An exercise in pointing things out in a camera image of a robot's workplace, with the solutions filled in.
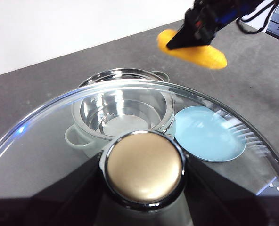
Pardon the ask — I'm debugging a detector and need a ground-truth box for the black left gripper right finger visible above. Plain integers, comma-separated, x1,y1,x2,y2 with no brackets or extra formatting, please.
181,155,279,226

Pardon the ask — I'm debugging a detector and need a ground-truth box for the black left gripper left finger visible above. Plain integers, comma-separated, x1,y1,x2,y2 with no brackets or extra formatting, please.
0,152,107,226

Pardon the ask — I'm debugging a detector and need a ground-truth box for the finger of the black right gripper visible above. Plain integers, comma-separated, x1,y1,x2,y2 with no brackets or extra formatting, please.
165,21,215,50

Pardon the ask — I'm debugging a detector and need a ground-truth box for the yellow corn cob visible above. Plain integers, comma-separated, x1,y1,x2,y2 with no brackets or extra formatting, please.
156,28,228,70

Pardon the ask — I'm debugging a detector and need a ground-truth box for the glass lid with round knob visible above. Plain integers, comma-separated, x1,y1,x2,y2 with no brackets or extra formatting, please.
0,79,279,226

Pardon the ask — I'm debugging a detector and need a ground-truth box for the pale green electric steamer pot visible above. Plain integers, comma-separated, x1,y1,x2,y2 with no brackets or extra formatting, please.
64,67,176,159

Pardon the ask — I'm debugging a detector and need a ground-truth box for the blue round plate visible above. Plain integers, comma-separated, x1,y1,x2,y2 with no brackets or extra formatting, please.
173,105,247,163

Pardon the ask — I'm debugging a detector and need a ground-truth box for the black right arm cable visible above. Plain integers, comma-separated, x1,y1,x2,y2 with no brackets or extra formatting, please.
236,0,279,35

